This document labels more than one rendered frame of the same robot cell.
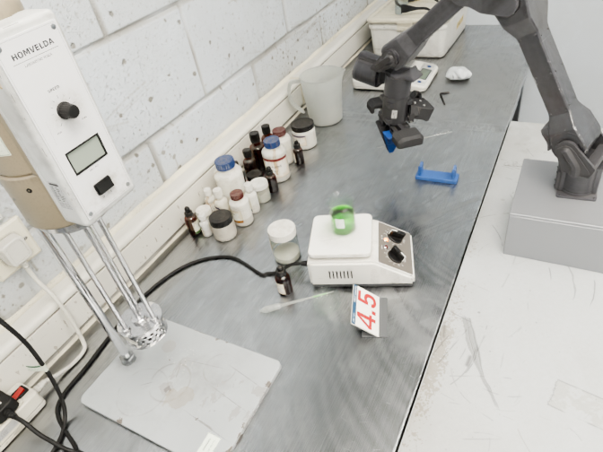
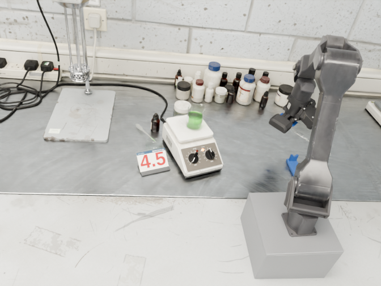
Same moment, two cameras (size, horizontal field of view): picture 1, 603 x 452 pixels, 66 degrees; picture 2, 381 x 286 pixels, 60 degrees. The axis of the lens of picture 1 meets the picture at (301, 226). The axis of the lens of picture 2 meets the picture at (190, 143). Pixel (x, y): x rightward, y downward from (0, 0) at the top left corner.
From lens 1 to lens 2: 68 cm
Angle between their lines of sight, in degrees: 35
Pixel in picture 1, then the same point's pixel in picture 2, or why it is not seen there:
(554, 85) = (313, 137)
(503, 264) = (230, 219)
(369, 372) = (115, 174)
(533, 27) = (322, 87)
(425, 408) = (102, 201)
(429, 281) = (194, 185)
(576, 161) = (288, 194)
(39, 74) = not seen: outside the picture
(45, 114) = not seen: outside the picture
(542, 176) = not seen: hidden behind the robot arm
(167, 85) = (221, 9)
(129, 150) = (176, 24)
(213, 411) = (71, 126)
